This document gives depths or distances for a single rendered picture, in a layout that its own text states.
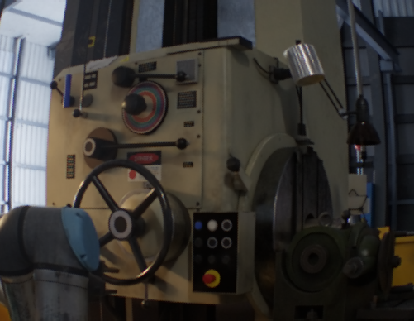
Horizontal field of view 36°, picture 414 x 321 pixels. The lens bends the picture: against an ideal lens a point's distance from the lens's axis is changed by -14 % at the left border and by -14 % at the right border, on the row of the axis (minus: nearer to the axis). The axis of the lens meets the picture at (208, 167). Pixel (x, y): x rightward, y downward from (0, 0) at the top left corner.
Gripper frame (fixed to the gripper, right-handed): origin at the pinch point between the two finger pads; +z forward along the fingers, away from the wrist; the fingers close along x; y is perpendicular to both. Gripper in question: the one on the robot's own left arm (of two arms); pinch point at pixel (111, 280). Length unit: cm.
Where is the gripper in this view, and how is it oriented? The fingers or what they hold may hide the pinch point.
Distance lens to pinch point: 211.5
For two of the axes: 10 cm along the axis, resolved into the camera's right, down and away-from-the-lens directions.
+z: 5.0, 0.9, 8.6
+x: -1.6, 9.9, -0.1
